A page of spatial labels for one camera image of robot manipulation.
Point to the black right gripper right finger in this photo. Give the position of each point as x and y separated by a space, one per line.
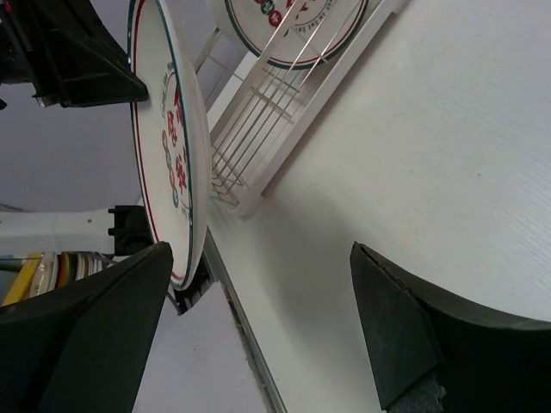
431 350

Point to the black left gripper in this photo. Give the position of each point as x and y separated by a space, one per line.
80 64

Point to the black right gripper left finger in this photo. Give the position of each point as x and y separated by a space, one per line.
83 347

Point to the white plate red characters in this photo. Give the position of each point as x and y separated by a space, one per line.
171 137
318 31

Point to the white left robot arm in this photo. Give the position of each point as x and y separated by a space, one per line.
120 230

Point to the white dish rack drip tray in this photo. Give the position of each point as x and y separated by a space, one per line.
301 129

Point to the aluminium table edge rail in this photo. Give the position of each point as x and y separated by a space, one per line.
212 269

